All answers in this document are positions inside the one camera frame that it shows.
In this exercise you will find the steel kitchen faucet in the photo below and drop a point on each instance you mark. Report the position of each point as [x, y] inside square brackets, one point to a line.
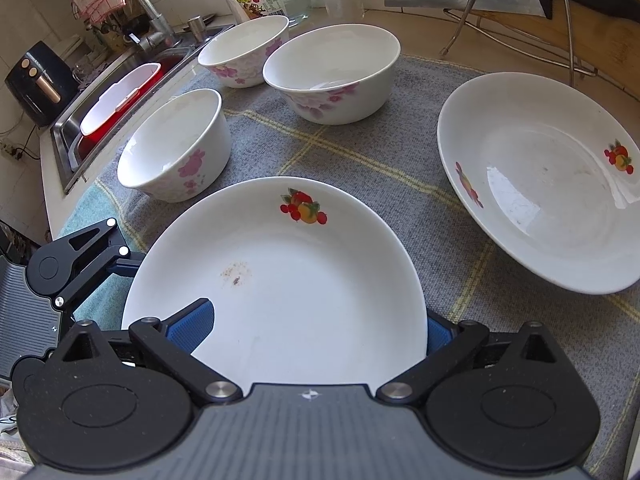
[161, 33]

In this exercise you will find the bamboo cutting board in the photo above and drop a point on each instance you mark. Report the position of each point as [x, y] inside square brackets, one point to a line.
[611, 45]

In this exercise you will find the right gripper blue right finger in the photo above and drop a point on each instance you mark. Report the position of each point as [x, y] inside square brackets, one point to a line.
[440, 332]

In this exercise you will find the grey checked table mat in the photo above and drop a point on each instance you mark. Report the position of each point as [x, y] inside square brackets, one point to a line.
[390, 161]

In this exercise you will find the red wash basin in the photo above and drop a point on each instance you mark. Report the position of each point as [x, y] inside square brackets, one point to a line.
[85, 145]

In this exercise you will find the black air fryer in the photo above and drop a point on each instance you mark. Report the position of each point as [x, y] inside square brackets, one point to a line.
[42, 84]

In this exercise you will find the white colander basket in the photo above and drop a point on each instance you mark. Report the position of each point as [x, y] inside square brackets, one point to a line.
[117, 99]

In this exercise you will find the steel soap dispenser pump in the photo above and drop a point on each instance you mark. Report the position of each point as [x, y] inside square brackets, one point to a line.
[197, 28]

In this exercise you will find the metal wire rack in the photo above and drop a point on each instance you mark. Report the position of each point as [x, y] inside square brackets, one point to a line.
[571, 62]

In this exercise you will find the stainless steel sink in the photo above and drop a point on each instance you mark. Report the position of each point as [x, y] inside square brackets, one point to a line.
[65, 131]

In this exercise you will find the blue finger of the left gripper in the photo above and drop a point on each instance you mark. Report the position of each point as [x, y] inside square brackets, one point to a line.
[127, 267]

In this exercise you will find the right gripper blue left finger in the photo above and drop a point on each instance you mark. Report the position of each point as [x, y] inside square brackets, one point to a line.
[190, 326]

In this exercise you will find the white plate fruit print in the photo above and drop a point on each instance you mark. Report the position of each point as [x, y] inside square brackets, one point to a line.
[549, 174]
[310, 286]

